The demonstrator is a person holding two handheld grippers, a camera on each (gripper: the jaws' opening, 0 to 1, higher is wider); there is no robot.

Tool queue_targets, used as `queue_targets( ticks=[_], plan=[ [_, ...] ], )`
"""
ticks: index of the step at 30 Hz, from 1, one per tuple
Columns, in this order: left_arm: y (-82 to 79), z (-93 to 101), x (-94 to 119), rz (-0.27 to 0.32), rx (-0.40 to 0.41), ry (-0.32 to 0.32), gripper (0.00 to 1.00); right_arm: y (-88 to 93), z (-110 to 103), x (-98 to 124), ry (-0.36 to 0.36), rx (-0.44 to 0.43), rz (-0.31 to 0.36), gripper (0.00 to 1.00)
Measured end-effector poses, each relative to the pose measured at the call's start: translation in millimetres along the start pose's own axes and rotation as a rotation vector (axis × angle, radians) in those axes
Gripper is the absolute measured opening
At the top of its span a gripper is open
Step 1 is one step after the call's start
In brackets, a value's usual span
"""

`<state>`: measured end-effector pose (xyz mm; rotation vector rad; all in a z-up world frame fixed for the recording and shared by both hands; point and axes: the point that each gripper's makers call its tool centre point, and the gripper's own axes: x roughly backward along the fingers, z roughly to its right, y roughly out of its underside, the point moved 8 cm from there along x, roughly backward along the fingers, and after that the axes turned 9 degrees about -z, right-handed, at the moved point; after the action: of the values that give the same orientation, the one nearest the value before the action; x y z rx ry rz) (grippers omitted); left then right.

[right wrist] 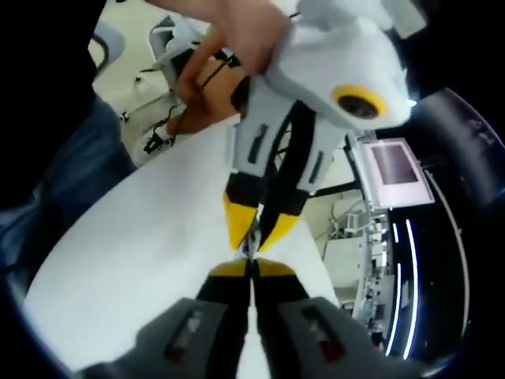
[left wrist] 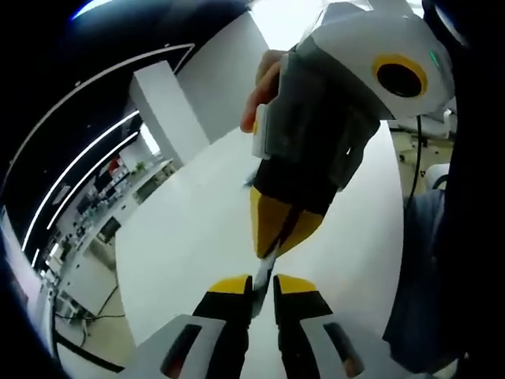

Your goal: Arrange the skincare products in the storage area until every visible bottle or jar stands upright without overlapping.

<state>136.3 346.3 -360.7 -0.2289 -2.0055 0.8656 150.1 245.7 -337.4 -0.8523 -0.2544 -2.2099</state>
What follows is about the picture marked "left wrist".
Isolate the row of white office desks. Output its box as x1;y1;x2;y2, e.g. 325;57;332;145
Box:
39;157;177;317

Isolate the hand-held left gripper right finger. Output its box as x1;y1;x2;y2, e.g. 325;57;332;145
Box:
272;273;431;379

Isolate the long white ceiling light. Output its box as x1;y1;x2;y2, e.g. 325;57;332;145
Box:
21;110;141;253
46;130;140;230

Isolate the person's blue jeans leg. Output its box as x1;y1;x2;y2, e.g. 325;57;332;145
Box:
382;189;453;374

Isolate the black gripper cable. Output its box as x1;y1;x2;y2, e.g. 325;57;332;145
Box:
408;114;424;201

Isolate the person's right hand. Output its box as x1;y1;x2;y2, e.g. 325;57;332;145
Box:
240;49;291;134

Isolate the grey office chair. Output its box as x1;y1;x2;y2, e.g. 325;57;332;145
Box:
398;108;458;163

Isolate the white square pillar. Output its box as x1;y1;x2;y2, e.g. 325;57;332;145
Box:
129;61;210;169

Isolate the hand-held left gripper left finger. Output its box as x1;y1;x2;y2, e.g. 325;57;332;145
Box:
118;272;253;379

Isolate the person's dark clothing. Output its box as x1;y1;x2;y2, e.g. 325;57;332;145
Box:
433;0;505;368

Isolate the white office chair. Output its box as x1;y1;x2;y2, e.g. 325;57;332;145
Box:
420;162;451;193

